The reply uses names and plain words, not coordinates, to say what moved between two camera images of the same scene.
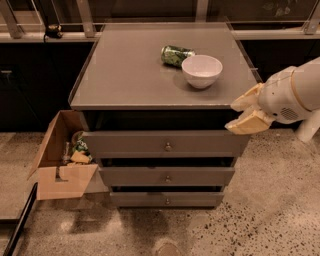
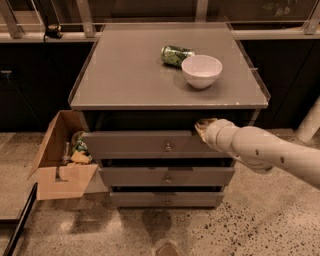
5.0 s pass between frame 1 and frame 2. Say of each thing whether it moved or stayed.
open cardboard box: stayed
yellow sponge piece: stayed
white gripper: moved
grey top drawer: stayed
